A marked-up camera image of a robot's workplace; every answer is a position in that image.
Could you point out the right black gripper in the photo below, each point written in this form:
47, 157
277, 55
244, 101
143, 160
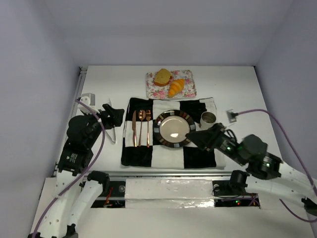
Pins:
214, 138

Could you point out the striped rim ceramic plate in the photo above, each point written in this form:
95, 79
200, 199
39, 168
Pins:
171, 127

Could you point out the black and white checkered cloth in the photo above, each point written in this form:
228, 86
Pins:
158, 156

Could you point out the metal cup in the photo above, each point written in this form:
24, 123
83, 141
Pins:
208, 119

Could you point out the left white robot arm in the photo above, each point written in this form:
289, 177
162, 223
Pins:
77, 187

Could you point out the yellow bread slice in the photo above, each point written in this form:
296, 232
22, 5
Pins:
162, 77

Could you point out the orange croissant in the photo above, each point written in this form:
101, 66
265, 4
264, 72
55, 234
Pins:
176, 87

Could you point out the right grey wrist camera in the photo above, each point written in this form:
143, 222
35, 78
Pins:
232, 116

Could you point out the copper fork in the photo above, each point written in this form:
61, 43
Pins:
148, 118

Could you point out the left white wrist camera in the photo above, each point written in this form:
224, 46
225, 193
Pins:
88, 99

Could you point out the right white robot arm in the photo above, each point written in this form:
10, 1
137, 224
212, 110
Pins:
264, 172

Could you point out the copper knife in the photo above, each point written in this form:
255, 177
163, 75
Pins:
134, 129

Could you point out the floral rectangular tray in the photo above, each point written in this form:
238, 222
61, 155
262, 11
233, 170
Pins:
158, 92

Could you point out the vertical aluminium rail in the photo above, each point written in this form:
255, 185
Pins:
77, 94

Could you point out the copper spoon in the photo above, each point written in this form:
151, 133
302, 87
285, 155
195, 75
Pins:
141, 115

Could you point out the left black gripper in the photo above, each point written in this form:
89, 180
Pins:
109, 116

